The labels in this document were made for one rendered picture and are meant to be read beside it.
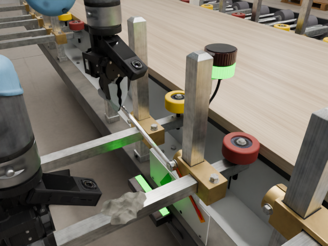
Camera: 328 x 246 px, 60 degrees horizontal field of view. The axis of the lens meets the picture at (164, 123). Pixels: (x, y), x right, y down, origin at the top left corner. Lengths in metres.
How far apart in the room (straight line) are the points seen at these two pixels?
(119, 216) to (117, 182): 1.32
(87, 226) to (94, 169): 1.43
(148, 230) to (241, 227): 0.82
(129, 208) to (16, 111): 0.28
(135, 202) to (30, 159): 0.23
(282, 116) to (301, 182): 0.40
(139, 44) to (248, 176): 0.46
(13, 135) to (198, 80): 0.31
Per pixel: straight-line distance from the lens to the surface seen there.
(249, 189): 0.86
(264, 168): 0.78
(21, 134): 0.37
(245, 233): 0.84
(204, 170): 0.62
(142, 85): 0.76
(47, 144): 2.29
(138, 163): 0.89
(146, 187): 0.81
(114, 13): 0.63
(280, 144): 0.68
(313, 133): 0.37
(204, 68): 0.51
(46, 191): 0.43
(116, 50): 0.63
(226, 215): 0.87
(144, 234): 1.58
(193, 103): 0.54
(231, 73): 0.54
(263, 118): 0.76
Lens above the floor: 1.28
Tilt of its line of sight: 33 degrees down
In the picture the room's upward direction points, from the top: straight up
